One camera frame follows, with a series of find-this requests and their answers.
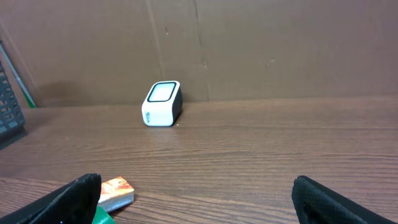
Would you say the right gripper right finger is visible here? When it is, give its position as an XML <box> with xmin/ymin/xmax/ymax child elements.
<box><xmin>292</xmin><ymin>175</ymin><xmax>396</xmax><ymax>224</ymax></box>

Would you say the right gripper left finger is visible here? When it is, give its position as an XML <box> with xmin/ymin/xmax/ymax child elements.
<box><xmin>1</xmin><ymin>173</ymin><xmax>101</xmax><ymax>224</ymax></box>

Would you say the green lid jar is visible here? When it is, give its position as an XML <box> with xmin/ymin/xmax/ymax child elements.
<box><xmin>92</xmin><ymin>206</ymin><xmax>116</xmax><ymax>224</ymax></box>

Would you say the small orange carton box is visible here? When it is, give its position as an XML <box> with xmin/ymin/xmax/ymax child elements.
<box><xmin>98</xmin><ymin>177</ymin><xmax>134</xmax><ymax>212</ymax></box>

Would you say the white barcode scanner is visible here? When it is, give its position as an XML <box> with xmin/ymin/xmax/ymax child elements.
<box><xmin>141</xmin><ymin>80</ymin><xmax>183</xmax><ymax>127</ymax></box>

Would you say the grey plastic shopping basket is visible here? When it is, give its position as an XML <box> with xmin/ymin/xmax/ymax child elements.
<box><xmin>0</xmin><ymin>65</ymin><xmax>25</xmax><ymax>140</ymax></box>

